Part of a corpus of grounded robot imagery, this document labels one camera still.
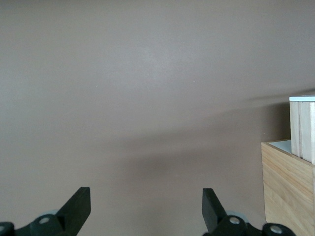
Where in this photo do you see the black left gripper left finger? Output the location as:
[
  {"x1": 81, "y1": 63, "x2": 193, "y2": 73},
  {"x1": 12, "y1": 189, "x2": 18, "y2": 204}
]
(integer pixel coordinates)
[{"x1": 0, "y1": 186, "x2": 92, "y2": 236}]

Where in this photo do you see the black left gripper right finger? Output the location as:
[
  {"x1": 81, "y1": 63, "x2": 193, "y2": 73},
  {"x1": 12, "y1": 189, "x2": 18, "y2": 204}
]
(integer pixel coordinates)
[{"x1": 202, "y1": 188, "x2": 296, "y2": 236}]

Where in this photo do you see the wooden drawer with black handle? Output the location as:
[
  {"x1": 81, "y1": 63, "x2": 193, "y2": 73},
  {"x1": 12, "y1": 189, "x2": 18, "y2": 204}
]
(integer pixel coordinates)
[{"x1": 289, "y1": 96, "x2": 315, "y2": 164}]

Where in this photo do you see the wooden drawer cabinet box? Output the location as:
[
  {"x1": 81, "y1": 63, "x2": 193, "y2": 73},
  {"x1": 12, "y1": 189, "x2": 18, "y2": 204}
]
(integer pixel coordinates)
[{"x1": 260, "y1": 140, "x2": 315, "y2": 236}]

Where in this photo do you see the brown table cover mat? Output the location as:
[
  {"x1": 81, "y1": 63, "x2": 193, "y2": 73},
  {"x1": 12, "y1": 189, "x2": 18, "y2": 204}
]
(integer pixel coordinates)
[{"x1": 0, "y1": 0, "x2": 315, "y2": 236}]

